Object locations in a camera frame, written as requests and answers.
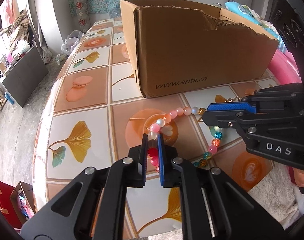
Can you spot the printed plastic tablecloth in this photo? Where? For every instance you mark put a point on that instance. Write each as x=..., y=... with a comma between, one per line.
x=92, y=97

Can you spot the pink floral blanket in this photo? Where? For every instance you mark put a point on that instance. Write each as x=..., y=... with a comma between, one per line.
x=282, y=65

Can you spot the pair of beige shoes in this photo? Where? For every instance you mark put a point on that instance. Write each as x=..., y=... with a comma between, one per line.
x=0, y=103

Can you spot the light blue pillow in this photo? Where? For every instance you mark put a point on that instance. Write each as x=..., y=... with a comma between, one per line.
x=239, y=11

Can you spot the torn cardboard box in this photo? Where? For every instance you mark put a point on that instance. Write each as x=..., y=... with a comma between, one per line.
x=192, y=55

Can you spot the brown gift bag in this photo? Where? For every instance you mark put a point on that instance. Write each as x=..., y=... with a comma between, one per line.
x=23, y=200

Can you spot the hanging pink garment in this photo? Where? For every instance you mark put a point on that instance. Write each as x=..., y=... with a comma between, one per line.
x=9, y=7

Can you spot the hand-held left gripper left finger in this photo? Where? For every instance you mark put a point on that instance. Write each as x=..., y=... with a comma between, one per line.
x=142, y=160

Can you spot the pile of clothes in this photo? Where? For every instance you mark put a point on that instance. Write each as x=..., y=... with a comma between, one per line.
x=20, y=30

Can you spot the red paper bag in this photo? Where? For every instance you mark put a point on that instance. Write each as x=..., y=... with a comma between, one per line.
x=3, y=202

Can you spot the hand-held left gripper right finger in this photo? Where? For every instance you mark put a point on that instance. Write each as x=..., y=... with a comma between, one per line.
x=162, y=160

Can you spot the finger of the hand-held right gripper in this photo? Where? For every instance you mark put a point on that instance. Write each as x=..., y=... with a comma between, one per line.
x=224, y=120
x=229, y=107

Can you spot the empty clear water jug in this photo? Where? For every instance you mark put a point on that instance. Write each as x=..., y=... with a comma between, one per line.
x=115, y=13

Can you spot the patchwork cushion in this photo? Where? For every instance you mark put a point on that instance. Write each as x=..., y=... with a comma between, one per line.
x=80, y=12

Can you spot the person's right hand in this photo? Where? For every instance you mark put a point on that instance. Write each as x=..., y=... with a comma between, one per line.
x=303, y=178

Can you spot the grey cabinet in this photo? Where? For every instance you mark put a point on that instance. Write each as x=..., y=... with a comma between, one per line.
x=24, y=77

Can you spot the white plastic bag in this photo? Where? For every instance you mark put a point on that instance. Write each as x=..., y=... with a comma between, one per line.
x=71, y=42

